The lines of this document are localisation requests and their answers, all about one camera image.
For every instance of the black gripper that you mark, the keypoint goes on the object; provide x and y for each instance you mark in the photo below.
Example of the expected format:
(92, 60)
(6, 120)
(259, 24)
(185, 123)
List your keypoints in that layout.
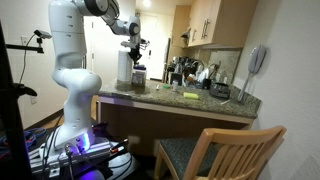
(135, 54)

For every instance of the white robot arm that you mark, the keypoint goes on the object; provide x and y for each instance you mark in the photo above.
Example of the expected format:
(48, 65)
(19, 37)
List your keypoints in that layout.
(66, 19)

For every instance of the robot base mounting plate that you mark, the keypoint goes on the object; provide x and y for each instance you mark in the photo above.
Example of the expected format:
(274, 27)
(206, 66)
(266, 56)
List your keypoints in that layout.
(103, 159)

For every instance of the clear container blue lid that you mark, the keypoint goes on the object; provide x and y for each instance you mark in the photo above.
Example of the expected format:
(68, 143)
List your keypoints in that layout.
(138, 75)

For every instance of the white paper towel roll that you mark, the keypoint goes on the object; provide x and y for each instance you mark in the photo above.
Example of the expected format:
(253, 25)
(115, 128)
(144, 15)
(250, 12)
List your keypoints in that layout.
(124, 66)

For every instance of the green small object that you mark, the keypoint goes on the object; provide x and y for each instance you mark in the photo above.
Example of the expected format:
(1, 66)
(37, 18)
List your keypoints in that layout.
(166, 86)

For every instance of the granite counter peninsula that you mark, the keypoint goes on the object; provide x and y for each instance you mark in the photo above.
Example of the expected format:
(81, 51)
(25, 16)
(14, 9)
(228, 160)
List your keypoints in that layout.
(145, 115)

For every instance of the yellow-green sponge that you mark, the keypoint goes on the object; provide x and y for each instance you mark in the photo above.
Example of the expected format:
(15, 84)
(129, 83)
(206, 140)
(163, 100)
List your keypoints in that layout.
(190, 96)

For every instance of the black toaster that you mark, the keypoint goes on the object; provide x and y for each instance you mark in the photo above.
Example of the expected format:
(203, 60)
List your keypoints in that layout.
(219, 90)

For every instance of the wooden chair grey seat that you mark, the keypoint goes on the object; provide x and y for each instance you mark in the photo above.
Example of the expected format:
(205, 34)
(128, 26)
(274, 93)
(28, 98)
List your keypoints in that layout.
(218, 154)

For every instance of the black tripod stand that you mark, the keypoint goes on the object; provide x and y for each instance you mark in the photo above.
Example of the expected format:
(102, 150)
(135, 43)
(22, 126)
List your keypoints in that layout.
(10, 115)

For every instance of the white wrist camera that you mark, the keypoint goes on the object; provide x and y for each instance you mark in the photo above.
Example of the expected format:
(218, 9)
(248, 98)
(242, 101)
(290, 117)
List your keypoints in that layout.
(128, 44)

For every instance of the light wooden wall cabinet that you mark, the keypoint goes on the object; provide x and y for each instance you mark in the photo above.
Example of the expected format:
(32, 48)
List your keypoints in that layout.
(220, 23)

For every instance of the small side camera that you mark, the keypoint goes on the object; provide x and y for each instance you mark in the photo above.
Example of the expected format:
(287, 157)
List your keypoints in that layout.
(42, 34)

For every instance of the white wall telephone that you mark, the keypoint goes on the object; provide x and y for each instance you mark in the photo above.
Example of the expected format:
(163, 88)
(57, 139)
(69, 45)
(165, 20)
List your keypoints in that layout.
(257, 57)

